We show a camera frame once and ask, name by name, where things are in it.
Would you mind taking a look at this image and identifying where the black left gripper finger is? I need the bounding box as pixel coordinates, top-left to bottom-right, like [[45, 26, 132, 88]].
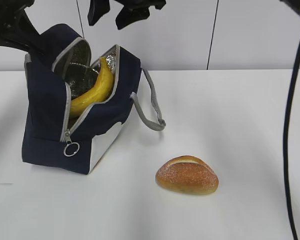
[[17, 4, 47, 54], [0, 33, 44, 54]]

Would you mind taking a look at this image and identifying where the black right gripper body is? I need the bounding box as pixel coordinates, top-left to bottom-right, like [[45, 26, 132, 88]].
[[116, 0, 167, 11]]

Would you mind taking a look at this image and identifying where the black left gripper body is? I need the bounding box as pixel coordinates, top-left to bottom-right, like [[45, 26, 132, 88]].
[[0, 0, 35, 32]]

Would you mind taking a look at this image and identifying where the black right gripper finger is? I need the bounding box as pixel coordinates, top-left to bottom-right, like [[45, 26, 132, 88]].
[[87, 0, 110, 26], [115, 7, 150, 30]]

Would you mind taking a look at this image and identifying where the navy and white lunch bag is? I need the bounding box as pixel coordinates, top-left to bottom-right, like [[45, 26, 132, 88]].
[[22, 23, 166, 175]]

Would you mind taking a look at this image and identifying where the yellow banana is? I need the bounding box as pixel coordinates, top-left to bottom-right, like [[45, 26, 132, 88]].
[[69, 57, 115, 119]]

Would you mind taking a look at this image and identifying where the brown bread roll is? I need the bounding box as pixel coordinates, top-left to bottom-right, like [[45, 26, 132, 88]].
[[155, 155, 219, 195]]

